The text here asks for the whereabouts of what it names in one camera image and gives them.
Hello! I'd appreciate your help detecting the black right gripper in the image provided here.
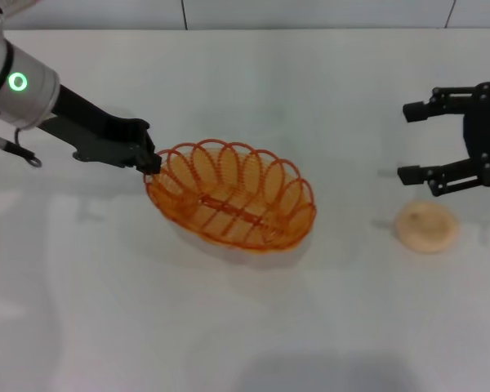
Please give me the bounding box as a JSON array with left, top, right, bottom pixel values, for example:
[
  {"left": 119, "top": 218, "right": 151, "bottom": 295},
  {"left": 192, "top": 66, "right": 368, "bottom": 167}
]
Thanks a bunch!
[{"left": 396, "top": 81, "right": 490, "bottom": 198}]

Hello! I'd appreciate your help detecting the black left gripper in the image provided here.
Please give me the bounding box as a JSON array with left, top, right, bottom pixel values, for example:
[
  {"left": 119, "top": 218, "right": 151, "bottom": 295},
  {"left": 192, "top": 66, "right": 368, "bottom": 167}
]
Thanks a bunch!
[{"left": 38, "top": 83, "right": 163, "bottom": 176}]

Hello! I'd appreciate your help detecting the round beige bread bun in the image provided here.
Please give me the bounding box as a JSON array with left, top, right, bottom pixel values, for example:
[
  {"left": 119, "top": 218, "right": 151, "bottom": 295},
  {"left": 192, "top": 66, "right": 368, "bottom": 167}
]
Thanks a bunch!
[{"left": 394, "top": 200, "right": 460, "bottom": 256}]

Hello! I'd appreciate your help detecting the orange woven plastic basket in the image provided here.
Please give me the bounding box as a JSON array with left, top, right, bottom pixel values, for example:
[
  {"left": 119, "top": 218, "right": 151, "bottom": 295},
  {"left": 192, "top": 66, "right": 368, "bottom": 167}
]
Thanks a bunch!
[{"left": 144, "top": 139, "right": 318, "bottom": 256}]

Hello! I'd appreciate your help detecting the white tablecloth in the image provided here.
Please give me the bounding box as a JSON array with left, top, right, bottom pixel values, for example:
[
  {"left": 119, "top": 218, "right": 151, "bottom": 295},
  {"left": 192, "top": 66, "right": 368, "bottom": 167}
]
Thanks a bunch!
[{"left": 0, "top": 28, "right": 490, "bottom": 392}]

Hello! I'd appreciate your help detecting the left wrist cable with plug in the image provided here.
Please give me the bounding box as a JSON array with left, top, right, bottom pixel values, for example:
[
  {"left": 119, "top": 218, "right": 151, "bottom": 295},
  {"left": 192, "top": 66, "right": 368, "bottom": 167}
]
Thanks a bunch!
[{"left": 0, "top": 106, "right": 43, "bottom": 169}]

